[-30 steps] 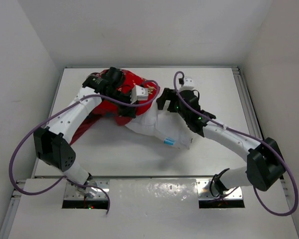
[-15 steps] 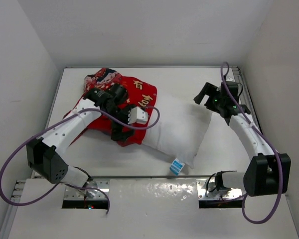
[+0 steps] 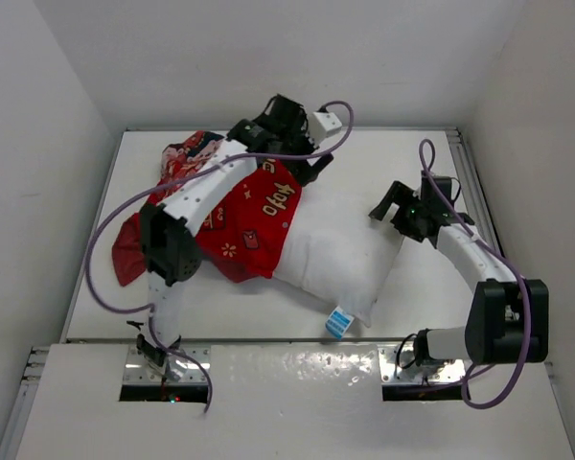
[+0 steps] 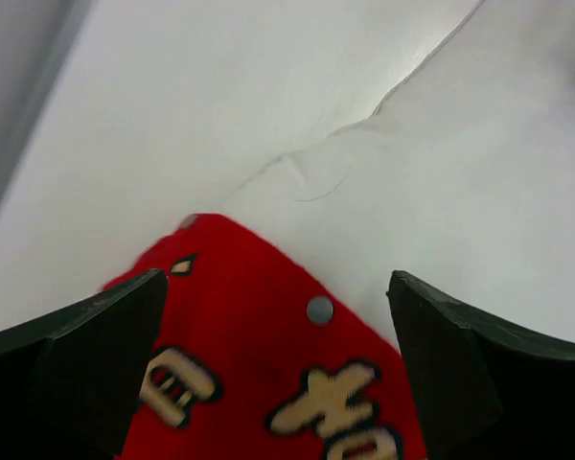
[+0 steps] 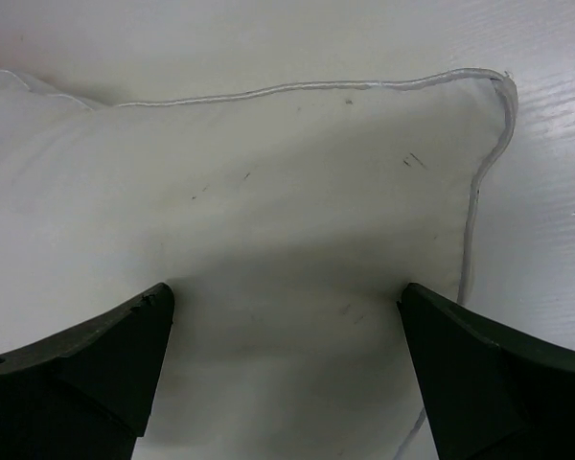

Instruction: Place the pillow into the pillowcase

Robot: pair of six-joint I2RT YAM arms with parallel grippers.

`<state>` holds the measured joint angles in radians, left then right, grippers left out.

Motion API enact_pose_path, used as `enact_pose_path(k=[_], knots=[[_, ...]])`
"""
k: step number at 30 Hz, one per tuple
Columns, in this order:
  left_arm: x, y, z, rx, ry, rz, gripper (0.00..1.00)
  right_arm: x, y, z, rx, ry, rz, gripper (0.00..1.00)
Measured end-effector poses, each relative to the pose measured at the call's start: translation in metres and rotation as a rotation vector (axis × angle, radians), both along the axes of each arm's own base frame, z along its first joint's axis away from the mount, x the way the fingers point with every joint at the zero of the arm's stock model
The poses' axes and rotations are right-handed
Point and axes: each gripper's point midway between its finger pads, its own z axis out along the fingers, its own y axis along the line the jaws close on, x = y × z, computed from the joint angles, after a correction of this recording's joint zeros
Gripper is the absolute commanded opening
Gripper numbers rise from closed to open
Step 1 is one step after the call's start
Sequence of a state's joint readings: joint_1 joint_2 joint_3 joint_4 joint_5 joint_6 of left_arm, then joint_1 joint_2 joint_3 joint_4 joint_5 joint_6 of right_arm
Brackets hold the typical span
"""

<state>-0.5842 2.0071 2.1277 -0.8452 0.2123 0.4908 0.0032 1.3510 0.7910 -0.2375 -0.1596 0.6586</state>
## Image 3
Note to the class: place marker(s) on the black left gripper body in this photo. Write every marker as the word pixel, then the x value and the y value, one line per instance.
pixel 296 141

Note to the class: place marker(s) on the white pillow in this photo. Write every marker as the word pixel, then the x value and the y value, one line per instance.
pixel 337 253

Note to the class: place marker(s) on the red patterned pillowcase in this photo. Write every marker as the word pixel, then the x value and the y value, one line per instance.
pixel 243 236

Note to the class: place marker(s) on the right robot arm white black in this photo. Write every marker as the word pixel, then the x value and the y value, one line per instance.
pixel 508 321

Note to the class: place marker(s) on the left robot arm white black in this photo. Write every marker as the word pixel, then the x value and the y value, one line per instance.
pixel 171 254

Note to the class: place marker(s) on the blue white pillow tag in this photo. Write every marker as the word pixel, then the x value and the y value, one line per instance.
pixel 338 323

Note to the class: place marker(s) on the white front foam board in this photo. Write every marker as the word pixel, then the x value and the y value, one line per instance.
pixel 278 402

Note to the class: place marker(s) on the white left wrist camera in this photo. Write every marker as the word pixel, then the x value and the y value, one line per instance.
pixel 322 125

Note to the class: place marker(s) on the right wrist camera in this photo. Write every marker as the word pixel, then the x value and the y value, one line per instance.
pixel 431 197

